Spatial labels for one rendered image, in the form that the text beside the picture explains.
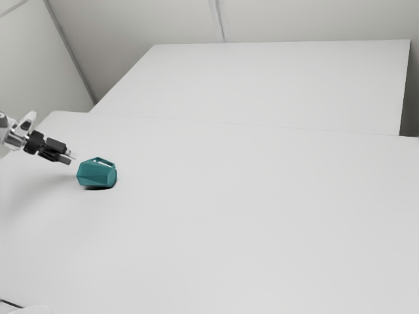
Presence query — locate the teal faceted mug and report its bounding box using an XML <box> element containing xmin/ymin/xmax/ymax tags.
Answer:
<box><xmin>76</xmin><ymin>156</ymin><xmax>118</xmax><ymax>188</ymax></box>

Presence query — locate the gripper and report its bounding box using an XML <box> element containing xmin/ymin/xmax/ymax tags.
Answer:
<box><xmin>24</xmin><ymin>130</ymin><xmax>79</xmax><ymax>166</ymax></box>

